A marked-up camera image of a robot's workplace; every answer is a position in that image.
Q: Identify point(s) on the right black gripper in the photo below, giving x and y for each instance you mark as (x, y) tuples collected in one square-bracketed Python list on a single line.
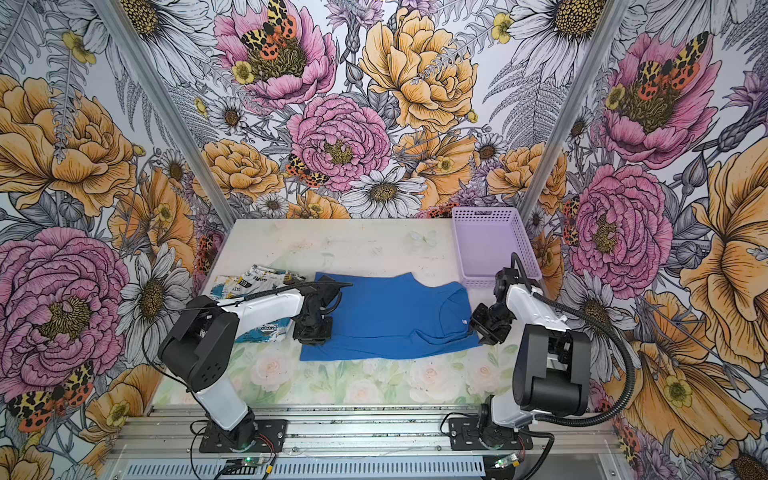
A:
[(490, 338)]

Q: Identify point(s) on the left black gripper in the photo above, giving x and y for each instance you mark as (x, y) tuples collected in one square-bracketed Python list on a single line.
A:
[(324, 334)]

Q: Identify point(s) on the blue cloth garment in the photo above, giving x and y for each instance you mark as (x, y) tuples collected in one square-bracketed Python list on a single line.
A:
[(396, 318)]

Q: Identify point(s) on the white teal yellow printed garment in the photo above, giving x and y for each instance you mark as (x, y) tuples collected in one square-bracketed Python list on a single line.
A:
[(256, 279)]

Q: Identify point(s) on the lavender plastic laundry basket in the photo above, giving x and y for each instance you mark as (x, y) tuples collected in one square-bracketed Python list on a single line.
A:
[(485, 239)]

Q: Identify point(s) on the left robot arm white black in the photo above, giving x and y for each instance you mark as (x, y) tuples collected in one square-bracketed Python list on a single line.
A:
[(198, 348)]

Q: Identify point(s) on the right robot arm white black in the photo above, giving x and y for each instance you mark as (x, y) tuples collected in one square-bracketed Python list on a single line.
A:
[(552, 369)]

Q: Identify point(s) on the green circuit board right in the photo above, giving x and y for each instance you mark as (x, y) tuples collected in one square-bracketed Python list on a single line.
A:
[(511, 460)]

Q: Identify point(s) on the green circuit board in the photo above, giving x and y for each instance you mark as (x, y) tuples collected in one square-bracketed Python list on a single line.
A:
[(511, 460), (246, 463)]

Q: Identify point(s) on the green circuit board left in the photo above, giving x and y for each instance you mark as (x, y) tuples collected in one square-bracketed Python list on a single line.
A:
[(246, 463)]

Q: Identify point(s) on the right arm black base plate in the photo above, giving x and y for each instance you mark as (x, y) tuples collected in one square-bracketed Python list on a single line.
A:
[(468, 433)]

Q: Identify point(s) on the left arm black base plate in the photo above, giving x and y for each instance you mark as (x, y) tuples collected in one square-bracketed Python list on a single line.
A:
[(251, 436)]

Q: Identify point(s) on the aluminium mounting rail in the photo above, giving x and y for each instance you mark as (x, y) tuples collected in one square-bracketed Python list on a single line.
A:
[(312, 430)]

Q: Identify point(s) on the white slotted cable duct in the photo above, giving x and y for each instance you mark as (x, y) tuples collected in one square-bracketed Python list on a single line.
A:
[(427, 467)]

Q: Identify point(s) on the right aluminium corner post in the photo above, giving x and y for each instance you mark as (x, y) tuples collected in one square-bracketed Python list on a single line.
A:
[(606, 31)]

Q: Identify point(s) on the aluminium corner post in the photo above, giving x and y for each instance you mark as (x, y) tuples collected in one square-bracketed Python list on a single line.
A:
[(129, 43), (606, 31)]

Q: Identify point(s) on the left aluminium corner post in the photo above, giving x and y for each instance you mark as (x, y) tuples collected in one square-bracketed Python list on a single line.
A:
[(129, 43)]

